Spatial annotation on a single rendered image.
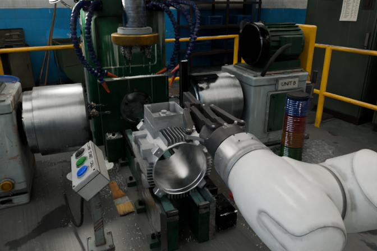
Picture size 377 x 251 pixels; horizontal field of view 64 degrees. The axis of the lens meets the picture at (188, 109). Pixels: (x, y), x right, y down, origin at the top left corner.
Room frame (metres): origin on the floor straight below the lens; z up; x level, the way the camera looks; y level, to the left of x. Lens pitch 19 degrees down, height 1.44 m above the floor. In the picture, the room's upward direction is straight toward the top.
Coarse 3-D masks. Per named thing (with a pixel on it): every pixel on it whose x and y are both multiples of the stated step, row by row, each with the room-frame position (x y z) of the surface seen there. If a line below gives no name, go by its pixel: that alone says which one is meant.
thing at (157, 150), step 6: (138, 126) 0.87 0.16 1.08; (144, 126) 0.87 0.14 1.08; (198, 144) 0.74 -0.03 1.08; (156, 150) 0.70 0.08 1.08; (162, 150) 0.70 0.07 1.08; (156, 156) 0.70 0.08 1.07; (204, 180) 0.75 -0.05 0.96; (156, 186) 0.72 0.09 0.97; (198, 186) 0.74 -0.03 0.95; (156, 192) 0.70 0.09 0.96; (162, 192) 0.70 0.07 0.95
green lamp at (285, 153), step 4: (280, 148) 0.77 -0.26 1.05; (284, 148) 0.74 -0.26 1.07; (288, 148) 0.74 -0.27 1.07; (292, 148) 0.73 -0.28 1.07; (296, 148) 0.73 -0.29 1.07; (300, 148) 0.74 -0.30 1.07; (280, 152) 0.76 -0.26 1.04; (284, 152) 0.74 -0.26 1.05; (288, 152) 0.73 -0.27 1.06; (292, 152) 0.73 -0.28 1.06; (296, 152) 0.73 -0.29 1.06; (300, 152) 0.74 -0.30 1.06; (280, 156) 0.76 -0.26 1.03; (288, 156) 0.73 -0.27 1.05; (292, 156) 0.73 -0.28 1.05; (296, 156) 0.73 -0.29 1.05; (300, 156) 0.74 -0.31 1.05
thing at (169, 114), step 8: (152, 104) 0.90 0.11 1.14; (160, 104) 0.91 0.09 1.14; (168, 104) 0.92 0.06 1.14; (176, 104) 0.89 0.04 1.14; (144, 112) 0.89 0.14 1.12; (152, 112) 0.90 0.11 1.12; (160, 112) 0.87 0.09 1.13; (168, 112) 0.85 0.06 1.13; (176, 112) 0.90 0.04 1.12; (144, 120) 0.88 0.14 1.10; (152, 120) 0.80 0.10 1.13; (160, 120) 0.79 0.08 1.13; (168, 120) 0.79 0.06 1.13; (176, 120) 0.80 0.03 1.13; (152, 128) 0.80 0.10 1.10; (160, 128) 0.79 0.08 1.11; (152, 136) 0.80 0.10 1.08
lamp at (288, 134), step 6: (282, 132) 0.76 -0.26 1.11; (288, 132) 0.74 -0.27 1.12; (294, 132) 0.73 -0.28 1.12; (300, 132) 0.73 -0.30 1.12; (282, 138) 0.76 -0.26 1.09; (288, 138) 0.74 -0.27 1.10; (294, 138) 0.73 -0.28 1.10; (300, 138) 0.73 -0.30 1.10; (288, 144) 0.74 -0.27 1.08; (294, 144) 0.73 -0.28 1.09; (300, 144) 0.73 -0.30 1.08
